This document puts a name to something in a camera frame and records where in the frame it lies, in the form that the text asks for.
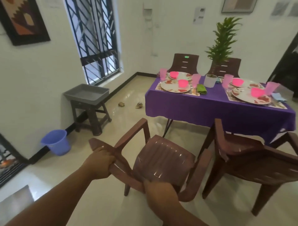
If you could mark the person's right hand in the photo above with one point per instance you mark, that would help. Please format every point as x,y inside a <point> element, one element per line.
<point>161,195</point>

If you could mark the person's left hand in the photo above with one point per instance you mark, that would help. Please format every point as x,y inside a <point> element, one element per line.
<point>99,164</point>

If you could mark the brown paper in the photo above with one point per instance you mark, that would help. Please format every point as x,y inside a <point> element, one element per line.
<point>121,104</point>

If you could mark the colourful paper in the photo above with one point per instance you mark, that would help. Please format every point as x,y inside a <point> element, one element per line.
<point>139,105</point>

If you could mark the green cloth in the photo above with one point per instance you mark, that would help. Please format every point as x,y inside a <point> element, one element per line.
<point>201,89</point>

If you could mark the person's left forearm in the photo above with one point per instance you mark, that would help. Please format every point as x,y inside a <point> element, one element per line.
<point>46,202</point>

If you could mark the person's right forearm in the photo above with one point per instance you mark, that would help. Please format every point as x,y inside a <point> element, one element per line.
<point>181,216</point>

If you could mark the dark grey plastic stool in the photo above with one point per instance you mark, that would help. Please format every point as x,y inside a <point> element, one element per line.
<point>93,121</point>

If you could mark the blue waste bin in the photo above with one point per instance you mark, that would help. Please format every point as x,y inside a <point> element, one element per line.
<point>57,144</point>

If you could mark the grey plastic tray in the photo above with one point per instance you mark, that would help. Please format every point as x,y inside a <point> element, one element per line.
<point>86,93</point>

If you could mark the purple cloth table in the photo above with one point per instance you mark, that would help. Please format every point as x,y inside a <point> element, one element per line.
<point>209,109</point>

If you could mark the black barred window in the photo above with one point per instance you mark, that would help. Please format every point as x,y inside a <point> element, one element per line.
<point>93,60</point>

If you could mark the green plant with white pot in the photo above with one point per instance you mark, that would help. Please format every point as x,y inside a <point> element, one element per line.
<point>210,81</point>

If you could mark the white paper notice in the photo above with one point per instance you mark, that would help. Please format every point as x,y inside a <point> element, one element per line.
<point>54,3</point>

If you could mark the dark wooden door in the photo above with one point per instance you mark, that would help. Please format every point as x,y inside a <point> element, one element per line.
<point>286,69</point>

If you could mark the light framed picture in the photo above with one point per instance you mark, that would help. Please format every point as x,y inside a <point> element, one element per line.
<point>239,5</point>

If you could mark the dark picture frame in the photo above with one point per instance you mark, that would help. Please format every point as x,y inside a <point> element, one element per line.
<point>42,28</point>

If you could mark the white wall paper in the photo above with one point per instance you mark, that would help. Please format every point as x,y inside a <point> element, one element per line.
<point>199,15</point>

